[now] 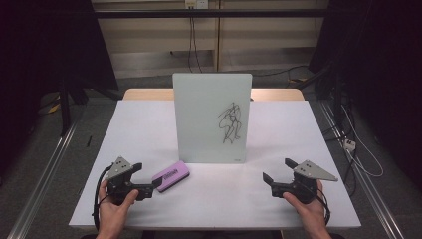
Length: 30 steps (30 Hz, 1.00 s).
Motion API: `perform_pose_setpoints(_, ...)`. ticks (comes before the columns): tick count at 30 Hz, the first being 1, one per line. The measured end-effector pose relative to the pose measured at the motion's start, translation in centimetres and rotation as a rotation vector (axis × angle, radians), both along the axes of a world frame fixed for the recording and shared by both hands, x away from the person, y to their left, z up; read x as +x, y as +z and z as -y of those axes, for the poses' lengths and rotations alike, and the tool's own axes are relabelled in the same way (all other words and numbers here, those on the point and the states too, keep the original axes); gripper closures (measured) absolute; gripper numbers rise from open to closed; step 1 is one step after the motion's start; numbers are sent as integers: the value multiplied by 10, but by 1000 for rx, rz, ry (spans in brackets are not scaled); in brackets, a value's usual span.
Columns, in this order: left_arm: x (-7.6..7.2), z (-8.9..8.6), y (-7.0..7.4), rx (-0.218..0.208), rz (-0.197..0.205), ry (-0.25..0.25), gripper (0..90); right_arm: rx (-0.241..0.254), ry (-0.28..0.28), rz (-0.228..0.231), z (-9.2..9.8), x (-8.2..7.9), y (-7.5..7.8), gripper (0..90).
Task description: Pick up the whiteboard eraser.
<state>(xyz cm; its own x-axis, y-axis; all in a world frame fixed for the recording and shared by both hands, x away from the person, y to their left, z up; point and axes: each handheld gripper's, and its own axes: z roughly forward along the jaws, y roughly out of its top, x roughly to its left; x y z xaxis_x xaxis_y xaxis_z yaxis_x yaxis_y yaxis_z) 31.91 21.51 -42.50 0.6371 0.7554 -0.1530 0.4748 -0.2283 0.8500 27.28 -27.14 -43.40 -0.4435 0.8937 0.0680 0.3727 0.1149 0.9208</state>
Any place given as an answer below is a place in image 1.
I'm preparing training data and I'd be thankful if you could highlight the black floor cable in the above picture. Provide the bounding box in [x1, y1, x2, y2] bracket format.
[252, 65, 311, 79]

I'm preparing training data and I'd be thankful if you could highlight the white wall outlet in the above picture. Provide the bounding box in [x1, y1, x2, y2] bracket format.
[184, 0, 210, 10]

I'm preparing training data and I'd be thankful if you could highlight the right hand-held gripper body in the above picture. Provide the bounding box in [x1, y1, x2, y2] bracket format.
[270, 159, 339, 205]

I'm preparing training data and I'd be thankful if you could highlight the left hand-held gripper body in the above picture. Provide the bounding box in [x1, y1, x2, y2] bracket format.
[105, 155, 155, 206]

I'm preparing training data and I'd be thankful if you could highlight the person's right hand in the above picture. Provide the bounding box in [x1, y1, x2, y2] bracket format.
[282, 179, 328, 234]

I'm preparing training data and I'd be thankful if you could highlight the black horizontal bar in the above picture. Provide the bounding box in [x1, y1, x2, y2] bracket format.
[94, 9, 329, 20]

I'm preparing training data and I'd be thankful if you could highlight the purple whiteboard eraser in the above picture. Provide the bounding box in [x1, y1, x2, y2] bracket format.
[151, 160, 191, 193]

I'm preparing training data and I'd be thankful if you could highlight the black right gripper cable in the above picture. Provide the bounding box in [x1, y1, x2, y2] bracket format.
[316, 188, 332, 227]

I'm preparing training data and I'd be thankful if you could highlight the person's left hand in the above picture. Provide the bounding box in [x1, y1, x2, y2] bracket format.
[98, 179, 140, 233]

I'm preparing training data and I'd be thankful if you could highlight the white cable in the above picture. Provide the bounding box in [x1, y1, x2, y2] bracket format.
[340, 105, 385, 178]

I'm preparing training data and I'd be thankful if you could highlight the black metal stand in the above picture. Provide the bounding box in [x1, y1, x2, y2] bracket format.
[58, 79, 73, 136]

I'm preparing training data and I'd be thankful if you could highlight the black power cable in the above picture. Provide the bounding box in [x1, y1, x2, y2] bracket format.
[322, 123, 358, 197]

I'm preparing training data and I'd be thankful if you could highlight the small whiteboard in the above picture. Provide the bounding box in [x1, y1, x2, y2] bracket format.
[171, 73, 253, 164]

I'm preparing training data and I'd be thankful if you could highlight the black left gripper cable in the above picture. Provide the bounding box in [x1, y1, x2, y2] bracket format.
[92, 163, 114, 232]

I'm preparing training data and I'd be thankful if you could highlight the black curtain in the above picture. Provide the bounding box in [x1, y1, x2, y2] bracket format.
[308, 0, 422, 190]
[0, 0, 119, 173]

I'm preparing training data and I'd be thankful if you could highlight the black wall cable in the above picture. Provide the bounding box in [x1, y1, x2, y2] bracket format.
[191, 7, 204, 74]
[187, 7, 194, 74]

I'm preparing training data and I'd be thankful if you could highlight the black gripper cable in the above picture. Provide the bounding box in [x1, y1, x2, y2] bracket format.
[316, 188, 332, 227]
[92, 163, 114, 232]

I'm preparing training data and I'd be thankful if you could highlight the metal floor rail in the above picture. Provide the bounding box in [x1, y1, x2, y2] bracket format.
[6, 114, 85, 239]
[317, 99, 406, 239]

